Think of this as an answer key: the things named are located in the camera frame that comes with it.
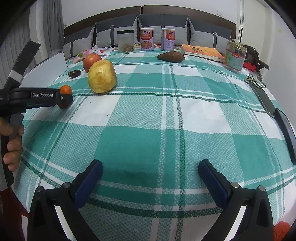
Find small orange tangerine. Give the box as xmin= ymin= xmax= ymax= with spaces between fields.
xmin=57 ymin=85 xmax=73 ymax=109

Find yellow pear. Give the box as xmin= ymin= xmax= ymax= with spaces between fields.
xmin=88 ymin=60 xmax=117 ymax=94

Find person's left hand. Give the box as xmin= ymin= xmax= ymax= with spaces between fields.
xmin=1 ymin=118 xmax=24 ymax=172

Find dark brown date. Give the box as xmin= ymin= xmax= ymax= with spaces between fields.
xmin=68 ymin=70 xmax=81 ymax=78

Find grey cushion far left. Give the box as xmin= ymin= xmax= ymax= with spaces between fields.
xmin=62 ymin=26 xmax=95 ymax=60

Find grey cushion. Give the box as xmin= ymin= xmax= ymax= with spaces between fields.
xmin=138 ymin=14 xmax=189 ymax=46
xmin=189 ymin=19 xmax=232 ymax=56
xmin=62 ymin=26 xmax=95 ymax=60
xmin=95 ymin=15 xmax=138 ymax=47

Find red apple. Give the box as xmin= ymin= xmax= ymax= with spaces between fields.
xmin=83 ymin=53 xmax=102 ymax=73

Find dark brown headboard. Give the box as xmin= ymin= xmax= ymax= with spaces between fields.
xmin=63 ymin=4 xmax=237 ymax=40

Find white pink snack packets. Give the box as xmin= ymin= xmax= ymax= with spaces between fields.
xmin=73 ymin=47 xmax=117 ymax=64

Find clear jar black lid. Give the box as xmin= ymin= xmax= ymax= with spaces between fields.
xmin=117 ymin=30 xmax=134 ymax=53

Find green white plaid cloth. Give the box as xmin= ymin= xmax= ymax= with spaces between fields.
xmin=14 ymin=50 xmax=295 ymax=240

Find bunch of keys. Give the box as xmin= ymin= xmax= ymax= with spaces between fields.
xmin=244 ymin=73 xmax=266 ymax=89

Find left purple orange carton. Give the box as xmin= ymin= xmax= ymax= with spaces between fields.
xmin=139 ymin=28 xmax=154 ymax=51

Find brown sweet potato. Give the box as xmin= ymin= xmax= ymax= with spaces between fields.
xmin=158 ymin=51 xmax=185 ymax=63

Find black bag by bed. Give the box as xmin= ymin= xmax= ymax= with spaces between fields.
xmin=242 ymin=44 xmax=269 ymax=72

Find clear printed snack box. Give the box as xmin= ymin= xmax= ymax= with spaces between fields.
xmin=224 ymin=41 xmax=247 ymax=71

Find orange book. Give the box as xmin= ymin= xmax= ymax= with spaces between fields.
xmin=181 ymin=44 xmax=224 ymax=63

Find grey cushion far right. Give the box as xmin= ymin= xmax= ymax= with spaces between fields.
xmin=189 ymin=19 xmax=232 ymax=56

